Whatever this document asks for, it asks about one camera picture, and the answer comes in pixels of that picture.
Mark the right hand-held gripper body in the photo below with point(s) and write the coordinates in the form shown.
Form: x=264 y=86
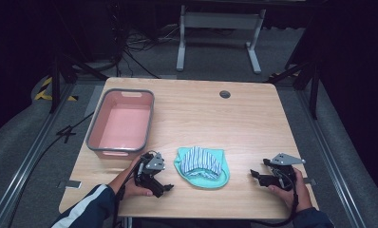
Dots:
x=280 y=174

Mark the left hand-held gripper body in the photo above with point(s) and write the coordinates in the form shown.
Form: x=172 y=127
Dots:
x=149 y=171

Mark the teal and striped cloth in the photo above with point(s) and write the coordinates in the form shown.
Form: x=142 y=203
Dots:
x=201 y=166

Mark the pink basin with grey rim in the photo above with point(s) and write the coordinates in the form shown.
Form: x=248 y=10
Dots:
x=123 y=125

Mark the person's left hand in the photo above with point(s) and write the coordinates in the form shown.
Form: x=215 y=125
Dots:
x=131 y=186

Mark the person's right hand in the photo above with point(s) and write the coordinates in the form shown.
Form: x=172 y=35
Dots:
x=299 y=193

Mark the grey table grommet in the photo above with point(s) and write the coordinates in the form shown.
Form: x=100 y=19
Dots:
x=224 y=94

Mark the black metal stand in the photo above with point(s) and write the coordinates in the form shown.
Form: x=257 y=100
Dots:
x=313 y=85
x=55 y=82

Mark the yellow and black floor tape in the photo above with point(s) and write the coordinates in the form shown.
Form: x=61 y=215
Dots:
x=46 y=90

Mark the grey metal table bracket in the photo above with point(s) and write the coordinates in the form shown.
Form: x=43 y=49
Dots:
x=70 y=184
x=310 y=181

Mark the aluminium floor rail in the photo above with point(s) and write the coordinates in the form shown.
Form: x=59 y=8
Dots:
x=25 y=164
x=332 y=171

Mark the grey metal table frame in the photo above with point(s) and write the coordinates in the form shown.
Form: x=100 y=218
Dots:
x=220 y=22

